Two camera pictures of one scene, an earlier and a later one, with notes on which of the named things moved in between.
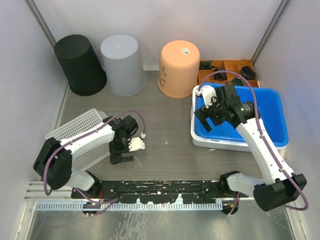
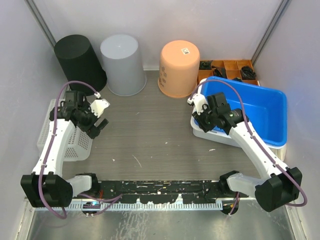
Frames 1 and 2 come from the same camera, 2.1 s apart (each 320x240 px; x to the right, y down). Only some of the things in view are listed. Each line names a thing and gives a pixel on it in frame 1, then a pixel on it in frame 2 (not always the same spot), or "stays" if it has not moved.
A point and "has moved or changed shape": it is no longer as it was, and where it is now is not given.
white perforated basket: x=86 y=156 has moved or changed shape
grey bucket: x=124 y=73 stays
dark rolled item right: x=247 y=73 stays
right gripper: x=203 y=113 stays
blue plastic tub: x=271 y=108 has moved or changed shape
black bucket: x=83 y=72 stays
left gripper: x=112 y=150 → x=91 y=130
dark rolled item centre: x=221 y=76 stays
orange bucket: x=178 y=68 stays
